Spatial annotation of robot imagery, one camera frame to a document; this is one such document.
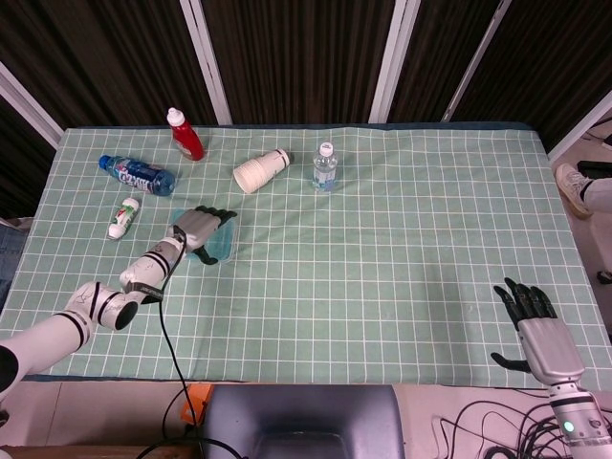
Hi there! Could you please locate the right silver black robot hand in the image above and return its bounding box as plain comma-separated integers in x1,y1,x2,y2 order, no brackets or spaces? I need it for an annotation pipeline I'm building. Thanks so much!
491,276,587,386

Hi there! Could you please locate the blue drink bottle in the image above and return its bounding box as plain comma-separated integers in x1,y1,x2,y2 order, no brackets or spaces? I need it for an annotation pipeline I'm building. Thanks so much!
98,154,177,198

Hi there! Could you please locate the red ketchup squeeze bottle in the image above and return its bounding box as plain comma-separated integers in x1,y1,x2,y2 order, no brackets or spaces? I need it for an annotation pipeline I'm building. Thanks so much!
166,107,207,163

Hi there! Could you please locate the clear water bottle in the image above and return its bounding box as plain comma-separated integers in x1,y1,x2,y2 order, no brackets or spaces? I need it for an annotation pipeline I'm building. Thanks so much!
312,140,339,193

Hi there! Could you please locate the small white labelled bottle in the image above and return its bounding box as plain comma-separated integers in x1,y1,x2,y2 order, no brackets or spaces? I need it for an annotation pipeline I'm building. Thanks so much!
107,197,142,242

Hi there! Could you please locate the green checked tablecloth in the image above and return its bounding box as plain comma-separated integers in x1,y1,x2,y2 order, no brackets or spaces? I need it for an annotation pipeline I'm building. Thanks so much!
0,121,612,389

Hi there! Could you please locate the blue denim cloth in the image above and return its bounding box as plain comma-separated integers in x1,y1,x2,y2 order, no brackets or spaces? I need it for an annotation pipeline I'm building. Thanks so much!
0,217,34,312

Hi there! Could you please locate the white partition post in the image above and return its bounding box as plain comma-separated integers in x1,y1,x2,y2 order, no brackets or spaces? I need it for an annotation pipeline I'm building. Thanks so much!
368,0,422,124
180,0,234,126
0,61,66,149
547,90,612,162
442,0,513,121

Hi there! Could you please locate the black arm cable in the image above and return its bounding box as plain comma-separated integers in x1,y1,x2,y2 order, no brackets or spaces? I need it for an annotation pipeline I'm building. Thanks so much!
131,227,226,459

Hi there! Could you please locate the white sneaker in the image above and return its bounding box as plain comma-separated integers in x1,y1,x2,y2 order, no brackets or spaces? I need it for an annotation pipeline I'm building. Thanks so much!
554,163,594,220

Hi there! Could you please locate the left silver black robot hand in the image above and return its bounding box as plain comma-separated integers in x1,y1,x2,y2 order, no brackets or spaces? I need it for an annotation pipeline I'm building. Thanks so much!
169,205,239,266

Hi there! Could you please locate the grey robot torso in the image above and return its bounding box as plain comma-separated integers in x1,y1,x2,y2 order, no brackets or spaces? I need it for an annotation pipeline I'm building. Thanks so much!
199,384,406,459

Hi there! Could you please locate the black flat object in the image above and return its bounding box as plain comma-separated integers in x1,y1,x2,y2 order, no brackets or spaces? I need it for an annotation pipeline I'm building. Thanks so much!
577,161,612,178

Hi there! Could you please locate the white trouser leg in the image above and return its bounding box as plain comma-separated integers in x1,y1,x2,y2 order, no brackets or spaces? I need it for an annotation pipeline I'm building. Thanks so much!
580,176,612,211

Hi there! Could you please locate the orange plastic part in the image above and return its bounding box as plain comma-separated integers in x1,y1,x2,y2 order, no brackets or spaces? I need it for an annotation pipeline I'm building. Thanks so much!
180,383,214,426

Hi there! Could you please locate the black floor cable bundle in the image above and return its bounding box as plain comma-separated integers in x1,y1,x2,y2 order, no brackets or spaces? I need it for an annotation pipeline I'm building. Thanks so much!
437,389,612,459

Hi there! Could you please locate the clear blue plastic tray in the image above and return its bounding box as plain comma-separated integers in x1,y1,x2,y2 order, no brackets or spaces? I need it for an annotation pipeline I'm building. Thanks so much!
171,208,239,265

